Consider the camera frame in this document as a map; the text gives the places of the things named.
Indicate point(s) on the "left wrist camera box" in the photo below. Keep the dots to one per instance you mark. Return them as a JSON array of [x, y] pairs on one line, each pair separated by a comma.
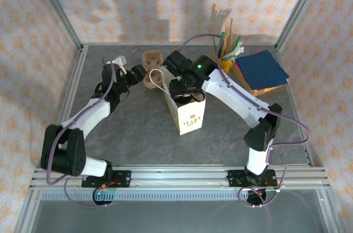
[[120, 60]]

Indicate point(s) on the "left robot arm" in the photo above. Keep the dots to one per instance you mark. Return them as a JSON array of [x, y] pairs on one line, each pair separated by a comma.
[[88, 117]]

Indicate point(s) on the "brown pulp cup carrier stack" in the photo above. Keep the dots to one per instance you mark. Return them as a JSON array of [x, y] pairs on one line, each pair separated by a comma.
[[153, 60]]

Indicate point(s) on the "green wrapped straw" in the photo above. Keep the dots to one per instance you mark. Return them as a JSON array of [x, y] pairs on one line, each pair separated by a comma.
[[215, 44], [222, 40]]

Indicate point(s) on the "wooden coffee stirrer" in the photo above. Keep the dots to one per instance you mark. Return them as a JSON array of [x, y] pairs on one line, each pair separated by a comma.
[[226, 40], [231, 32]]

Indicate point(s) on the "aluminium frame leg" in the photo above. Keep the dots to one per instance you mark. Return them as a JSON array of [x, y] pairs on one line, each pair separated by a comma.
[[27, 211], [328, 211]]

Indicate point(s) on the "aluminium side rail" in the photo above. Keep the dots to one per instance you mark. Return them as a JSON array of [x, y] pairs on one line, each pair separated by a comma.
[[71, 92], [284, 63]]

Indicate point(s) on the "orange napkin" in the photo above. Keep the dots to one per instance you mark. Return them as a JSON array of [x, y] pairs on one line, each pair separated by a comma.
[[278, 87]]

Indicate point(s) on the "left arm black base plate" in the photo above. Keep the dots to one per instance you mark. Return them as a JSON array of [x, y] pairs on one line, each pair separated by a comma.
[[122, 179]]

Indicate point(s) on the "white wrapped straw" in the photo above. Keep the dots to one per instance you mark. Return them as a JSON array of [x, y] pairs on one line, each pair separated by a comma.
[[235, 43], [234, 52]]

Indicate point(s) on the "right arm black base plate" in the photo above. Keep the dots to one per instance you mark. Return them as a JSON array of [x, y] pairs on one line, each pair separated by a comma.
[[234, 179]]

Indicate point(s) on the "aluminium frame post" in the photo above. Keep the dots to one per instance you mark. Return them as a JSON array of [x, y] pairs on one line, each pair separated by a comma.
[[56, 4], [302, 4]]

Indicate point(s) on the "dark blue napkin stack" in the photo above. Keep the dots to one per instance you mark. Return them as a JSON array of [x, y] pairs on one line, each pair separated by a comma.
[[262, 70]]

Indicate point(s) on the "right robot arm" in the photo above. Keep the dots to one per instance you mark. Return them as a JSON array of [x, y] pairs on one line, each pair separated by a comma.
[[234, 95]]

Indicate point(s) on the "wide aluminium mounting rail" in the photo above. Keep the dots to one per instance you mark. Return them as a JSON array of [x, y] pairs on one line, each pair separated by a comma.
[[179, 178]]

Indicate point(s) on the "white paper takeout bag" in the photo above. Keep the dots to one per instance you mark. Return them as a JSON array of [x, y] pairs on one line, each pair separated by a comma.
[[190, 120]]

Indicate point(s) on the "yellow holder cup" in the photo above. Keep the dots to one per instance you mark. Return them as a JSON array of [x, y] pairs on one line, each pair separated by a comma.
[[224, 65]]

